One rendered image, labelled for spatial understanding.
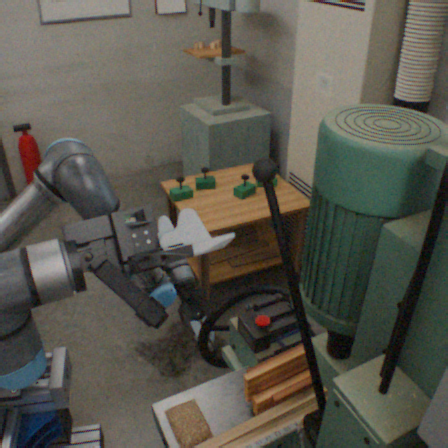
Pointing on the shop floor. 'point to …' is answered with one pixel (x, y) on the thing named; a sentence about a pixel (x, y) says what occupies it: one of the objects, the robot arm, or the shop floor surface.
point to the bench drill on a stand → (222, 106)
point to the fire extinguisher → (30, 156)
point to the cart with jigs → (236, 221)
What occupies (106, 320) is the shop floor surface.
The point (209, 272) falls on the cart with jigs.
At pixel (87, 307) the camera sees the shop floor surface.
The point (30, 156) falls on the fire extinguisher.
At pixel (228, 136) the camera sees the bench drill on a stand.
